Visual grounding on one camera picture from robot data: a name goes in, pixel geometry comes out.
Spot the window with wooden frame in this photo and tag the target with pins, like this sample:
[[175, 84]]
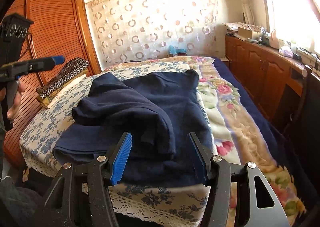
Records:
[[295, 21]]

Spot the cardboard box on cabinet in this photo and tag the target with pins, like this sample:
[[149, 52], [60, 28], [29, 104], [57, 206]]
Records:
[[249, 33]]

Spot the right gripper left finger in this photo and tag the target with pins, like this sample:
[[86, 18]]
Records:
[[79, 194]]

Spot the dark circle-patterned folded cloth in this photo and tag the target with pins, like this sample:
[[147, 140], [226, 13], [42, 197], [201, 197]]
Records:
[[71, 69]]

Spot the wooden louvered wardrobe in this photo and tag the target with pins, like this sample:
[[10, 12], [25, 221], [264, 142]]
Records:
[[60, 28]]

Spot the long wooden cabinet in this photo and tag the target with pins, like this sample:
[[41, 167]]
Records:
[[274, 82]]

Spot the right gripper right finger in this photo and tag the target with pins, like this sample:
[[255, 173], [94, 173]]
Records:
[[256, 202]]

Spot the cream folded cloth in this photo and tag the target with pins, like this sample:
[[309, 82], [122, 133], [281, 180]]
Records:
[[65, 89]]

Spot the navy blue t-shirt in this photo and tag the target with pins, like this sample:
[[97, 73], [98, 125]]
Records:
[[159, 110]]

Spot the pink floral blanket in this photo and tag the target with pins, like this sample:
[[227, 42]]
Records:
[[240, 134]]

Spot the mustard yellow folded cloth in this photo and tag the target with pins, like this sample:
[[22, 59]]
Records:
[[45, 101]]

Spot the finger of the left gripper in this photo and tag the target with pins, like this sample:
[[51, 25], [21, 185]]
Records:
[[23, 68]]

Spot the white circle-patterned curtain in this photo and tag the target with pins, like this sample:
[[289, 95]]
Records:
[[130, 30]]

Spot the blue floral white bedsheet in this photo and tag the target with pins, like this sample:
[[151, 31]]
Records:
[[41, 135]]

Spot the left hand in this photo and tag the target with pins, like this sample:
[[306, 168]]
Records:
[[11, 99]]

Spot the small blue toy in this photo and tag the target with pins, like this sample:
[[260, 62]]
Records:
[[173, 51]]

